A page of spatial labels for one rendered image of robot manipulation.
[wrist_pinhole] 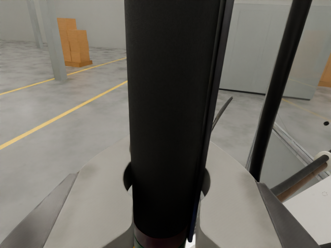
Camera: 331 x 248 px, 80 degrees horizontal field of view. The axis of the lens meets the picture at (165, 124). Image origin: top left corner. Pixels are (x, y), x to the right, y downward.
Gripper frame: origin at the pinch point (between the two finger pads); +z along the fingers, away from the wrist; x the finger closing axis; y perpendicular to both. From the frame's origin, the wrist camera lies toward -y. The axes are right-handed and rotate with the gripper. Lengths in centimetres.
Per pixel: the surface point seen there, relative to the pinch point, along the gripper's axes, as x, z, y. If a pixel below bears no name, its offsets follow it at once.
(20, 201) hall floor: -133, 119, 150
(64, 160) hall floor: -123, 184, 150
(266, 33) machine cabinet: 224, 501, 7
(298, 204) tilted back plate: 30.3, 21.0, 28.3
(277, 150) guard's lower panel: 70, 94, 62
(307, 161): 70, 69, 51
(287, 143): 70, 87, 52
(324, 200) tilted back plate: 33.4, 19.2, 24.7
